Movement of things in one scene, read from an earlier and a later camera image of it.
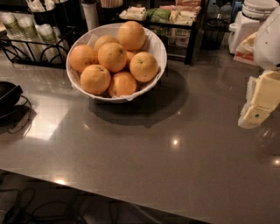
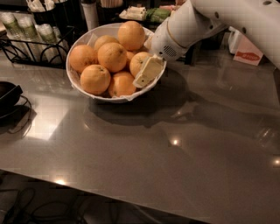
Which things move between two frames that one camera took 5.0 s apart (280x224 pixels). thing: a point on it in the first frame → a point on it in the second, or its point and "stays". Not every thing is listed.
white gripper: (268, 48) → (164, 43)
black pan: (10, 114) stays
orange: (143, 66) stays
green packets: (157, 15) stays
